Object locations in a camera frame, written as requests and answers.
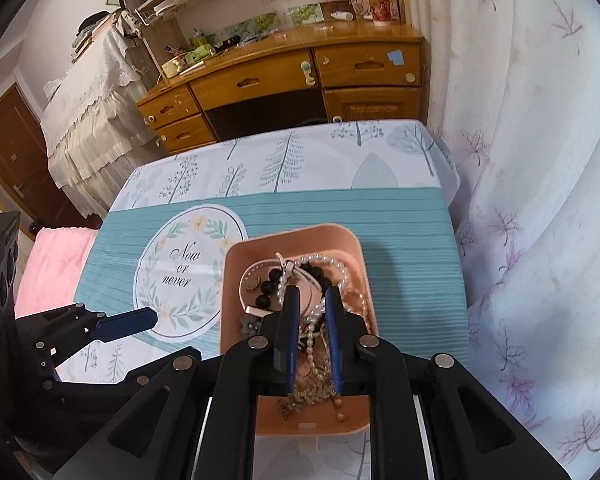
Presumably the long pearl necklace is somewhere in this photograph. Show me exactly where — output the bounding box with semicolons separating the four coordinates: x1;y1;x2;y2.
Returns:
300;287;370;393

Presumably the pink plastic tray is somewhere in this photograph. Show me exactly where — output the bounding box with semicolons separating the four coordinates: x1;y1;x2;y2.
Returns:
220;224;379;435

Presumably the pink blanket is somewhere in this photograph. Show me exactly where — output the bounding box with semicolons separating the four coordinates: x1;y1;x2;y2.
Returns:
14;225;98;318

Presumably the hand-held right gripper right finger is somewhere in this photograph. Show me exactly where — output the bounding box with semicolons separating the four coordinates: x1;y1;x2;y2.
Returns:
325;285;571;480

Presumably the pink leather bracelet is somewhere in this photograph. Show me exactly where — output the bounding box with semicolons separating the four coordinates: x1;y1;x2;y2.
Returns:
239;252;326;318

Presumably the wooden desk with drawers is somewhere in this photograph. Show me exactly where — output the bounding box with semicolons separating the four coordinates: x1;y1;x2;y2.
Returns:
135;22;426;156

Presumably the brown wooden door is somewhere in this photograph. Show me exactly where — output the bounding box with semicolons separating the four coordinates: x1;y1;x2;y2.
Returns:
0;82;106;231

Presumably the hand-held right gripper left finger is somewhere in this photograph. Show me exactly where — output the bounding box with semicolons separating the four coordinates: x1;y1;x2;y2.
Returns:
52;285;302;480

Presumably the pearl bracelet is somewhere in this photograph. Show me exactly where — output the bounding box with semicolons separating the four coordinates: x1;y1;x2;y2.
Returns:
276;254;353;311

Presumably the black bead bracelet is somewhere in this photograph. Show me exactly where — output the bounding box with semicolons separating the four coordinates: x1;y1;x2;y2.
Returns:
256;262;327;313

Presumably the floral paper cup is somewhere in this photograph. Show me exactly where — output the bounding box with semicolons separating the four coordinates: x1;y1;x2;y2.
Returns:
364;0;398;27

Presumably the gold chain necklace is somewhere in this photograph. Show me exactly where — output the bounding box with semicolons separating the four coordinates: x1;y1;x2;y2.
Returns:
279;327;353;418

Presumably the stack of books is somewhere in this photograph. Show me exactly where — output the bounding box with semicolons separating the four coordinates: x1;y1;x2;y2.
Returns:
72;10;126;63

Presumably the cream lace cover cloth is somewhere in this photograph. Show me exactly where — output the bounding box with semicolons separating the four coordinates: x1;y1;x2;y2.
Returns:
40;20;156;216

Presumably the white floral curtain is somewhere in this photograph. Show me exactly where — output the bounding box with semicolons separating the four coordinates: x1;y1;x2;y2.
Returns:
397;0;600;466

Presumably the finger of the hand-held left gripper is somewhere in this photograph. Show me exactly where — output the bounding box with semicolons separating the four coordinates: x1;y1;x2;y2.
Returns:
16;302;159;368
40;370;156;411

